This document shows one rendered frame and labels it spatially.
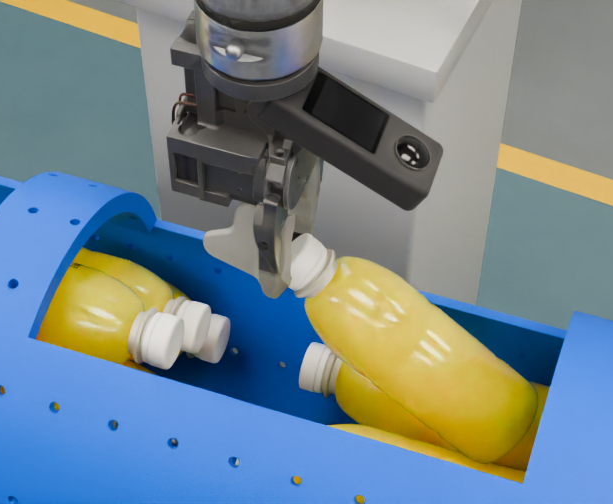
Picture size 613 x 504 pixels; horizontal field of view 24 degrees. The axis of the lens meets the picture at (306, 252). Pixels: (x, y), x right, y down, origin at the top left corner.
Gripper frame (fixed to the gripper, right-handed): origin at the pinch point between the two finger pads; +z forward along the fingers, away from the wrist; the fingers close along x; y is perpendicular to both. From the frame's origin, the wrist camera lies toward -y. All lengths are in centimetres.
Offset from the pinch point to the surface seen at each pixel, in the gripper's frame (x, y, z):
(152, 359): 7.6, 8.0, 5.4
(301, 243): -0.6, -0.3, -1.5
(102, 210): 0.0, 14.7, 0.1
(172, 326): 5.5, 7.2, 3.7
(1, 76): -116, 103, 122
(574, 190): -124, -10, 121
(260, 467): 15.2, -3.1, 1.9
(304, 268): 1.3, -1.2, -1.4
